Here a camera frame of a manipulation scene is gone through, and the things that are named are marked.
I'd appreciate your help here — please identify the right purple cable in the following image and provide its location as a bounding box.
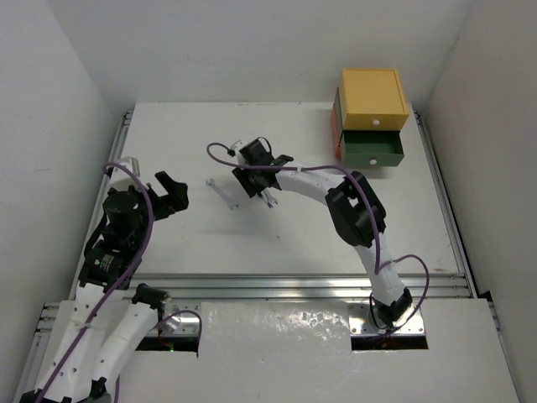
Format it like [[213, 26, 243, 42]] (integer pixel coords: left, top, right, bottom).
[[206, 143, 430, 337]]

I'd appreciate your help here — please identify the aluminium rail frame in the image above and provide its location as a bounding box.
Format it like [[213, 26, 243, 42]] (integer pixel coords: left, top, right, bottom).
[[31, 109, 503, 349]]

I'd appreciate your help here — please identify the silver open-end wrench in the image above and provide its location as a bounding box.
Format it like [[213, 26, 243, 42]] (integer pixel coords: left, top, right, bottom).
[[206, 178, 239, 210]]

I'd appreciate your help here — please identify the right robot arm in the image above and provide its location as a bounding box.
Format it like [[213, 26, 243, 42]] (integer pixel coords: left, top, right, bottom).
[[227, 139, 412, 327]]

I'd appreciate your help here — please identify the green drawer box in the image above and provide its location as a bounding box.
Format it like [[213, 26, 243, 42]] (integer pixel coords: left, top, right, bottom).
[[332, 90, 404, 168]]

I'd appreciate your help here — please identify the purple cable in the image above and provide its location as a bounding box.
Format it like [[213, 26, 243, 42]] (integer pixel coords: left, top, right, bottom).
[[206, 143, 430, 337], [24, 161, 202, 403]]

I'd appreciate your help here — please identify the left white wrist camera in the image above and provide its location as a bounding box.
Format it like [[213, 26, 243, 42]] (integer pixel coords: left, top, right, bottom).
[[105, 156, 140, 191]]

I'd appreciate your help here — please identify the silver combination wrench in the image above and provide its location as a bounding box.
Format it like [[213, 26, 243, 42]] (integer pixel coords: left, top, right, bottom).
[[262, 189, 278, 208]]

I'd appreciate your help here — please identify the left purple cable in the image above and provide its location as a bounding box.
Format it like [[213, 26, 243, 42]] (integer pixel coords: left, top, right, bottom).
[[24, 161, 202, 403]]

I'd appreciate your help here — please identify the yellow drawer box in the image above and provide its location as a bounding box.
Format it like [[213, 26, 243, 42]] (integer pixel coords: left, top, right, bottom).
[[338, 68, 409, 131]]

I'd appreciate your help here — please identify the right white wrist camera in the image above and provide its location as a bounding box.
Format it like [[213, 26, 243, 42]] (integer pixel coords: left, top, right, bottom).
[[227, 140, 245, 157]]

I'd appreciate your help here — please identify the red drawer box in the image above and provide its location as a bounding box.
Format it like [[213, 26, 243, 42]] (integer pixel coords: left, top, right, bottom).
[[331, 104, 341, 160]]

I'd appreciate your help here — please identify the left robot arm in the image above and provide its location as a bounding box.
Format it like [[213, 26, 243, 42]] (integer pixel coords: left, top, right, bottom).
[[20, 169, 189, 402]]

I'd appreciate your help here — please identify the white front cover panel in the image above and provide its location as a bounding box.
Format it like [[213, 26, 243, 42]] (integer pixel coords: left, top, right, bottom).
[[119, 299, 518, 402]]

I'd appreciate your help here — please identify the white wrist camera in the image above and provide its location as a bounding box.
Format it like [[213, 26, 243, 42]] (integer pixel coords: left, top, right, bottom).
[[105, 156, 140, 191], [227, 140, 245, 157]]

